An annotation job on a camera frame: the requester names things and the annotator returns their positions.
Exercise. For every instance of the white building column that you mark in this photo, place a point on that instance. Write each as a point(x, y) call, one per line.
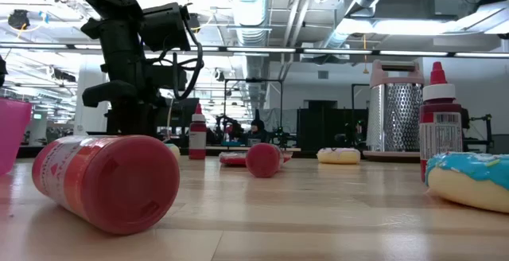
point(89, 119)

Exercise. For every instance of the black computer monitor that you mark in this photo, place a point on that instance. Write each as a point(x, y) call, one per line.
point(187, 111)

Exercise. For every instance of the pale yellow toy donut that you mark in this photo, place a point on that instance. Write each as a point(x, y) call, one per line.
point(174, 152)

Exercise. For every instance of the black cabinet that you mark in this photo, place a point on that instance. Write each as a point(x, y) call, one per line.
point(326, 129)

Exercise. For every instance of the metal box grater pink trim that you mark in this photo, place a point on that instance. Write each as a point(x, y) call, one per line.
point(397, 118)

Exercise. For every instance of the ribbed silver ceiling duct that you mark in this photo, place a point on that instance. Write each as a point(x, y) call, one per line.
point(250, 6)

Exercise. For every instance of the red squeeze bottle barcode label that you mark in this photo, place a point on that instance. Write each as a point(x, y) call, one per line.
point(440, 133)

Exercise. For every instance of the translucent pink plastic bin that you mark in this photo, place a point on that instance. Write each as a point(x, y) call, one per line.
point(12, 133)

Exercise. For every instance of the black metal rack frame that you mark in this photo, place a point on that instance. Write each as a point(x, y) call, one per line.
point(254, 80)

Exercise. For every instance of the person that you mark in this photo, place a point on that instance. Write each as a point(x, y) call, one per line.
point(257, 127)

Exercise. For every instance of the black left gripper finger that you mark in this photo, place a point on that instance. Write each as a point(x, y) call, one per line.
point(146, 121)
point(119, 121)

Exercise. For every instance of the small red squeeze bottle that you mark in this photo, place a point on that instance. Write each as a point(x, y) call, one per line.
point(197, 137)

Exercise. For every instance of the blue frosted toy donut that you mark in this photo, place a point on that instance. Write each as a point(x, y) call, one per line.
point(469, 181)

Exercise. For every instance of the red-orange squeeze bottle white label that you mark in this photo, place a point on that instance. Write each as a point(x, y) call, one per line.
point(119, 185)

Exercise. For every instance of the black background robot arm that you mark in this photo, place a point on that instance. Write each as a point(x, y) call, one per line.
point(487, 129)

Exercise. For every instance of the black ceiling-mounted device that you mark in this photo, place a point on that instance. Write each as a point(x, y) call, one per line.
point(18, 19)

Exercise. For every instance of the orange squeeze bottle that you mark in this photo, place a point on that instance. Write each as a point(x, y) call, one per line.
point(263, 160)

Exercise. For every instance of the long ceiling light strip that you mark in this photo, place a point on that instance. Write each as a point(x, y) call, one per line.
point(258, 49)

